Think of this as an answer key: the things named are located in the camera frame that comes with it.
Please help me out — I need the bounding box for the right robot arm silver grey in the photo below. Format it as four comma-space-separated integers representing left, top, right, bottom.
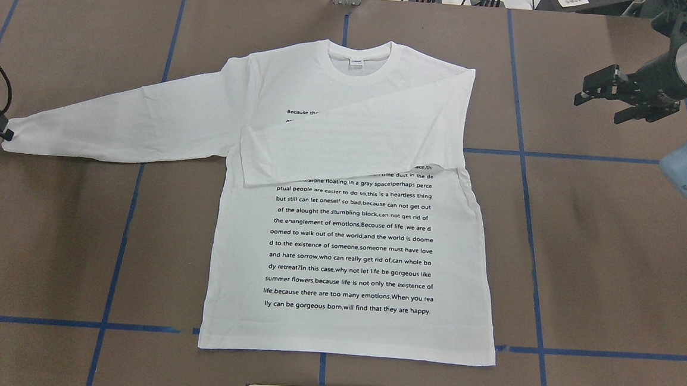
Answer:
574, 13, 687, 198

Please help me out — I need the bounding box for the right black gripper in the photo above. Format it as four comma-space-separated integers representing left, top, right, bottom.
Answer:
574, 57, 687, 124

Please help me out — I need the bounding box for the white long-sleeve printed t-shirt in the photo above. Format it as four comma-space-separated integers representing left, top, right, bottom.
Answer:
1, 40, 496, 366

